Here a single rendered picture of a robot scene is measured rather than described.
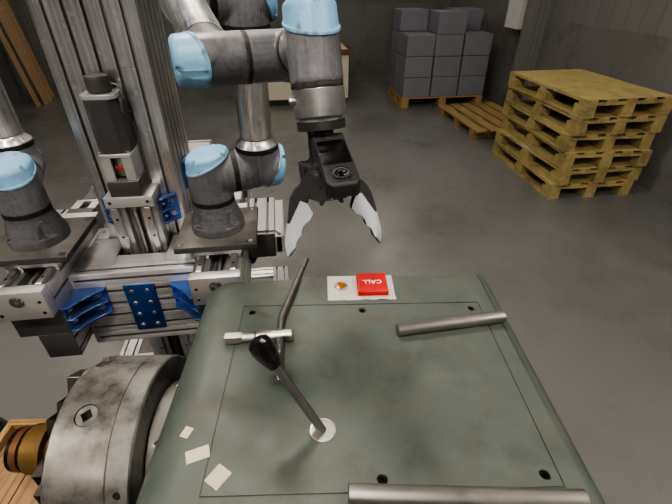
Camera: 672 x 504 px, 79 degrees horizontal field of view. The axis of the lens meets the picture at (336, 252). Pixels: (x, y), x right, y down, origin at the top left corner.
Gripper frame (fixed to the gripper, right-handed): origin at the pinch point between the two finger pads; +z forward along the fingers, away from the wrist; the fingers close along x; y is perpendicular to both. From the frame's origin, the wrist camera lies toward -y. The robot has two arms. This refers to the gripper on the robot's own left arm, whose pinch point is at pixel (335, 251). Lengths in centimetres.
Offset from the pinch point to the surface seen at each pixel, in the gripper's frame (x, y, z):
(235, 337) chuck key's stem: 18.1, 2.3, 13.3
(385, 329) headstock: -7.7, 1.0, 16.5
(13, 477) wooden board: 71, 19, 47
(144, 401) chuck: 32.7, -3.4, 18.1
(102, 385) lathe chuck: 39.5, 0.6, 16.5
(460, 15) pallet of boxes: -314, 566, -113
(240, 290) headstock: 17.2, 17.0, 11.6
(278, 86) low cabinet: -45, 647, -43
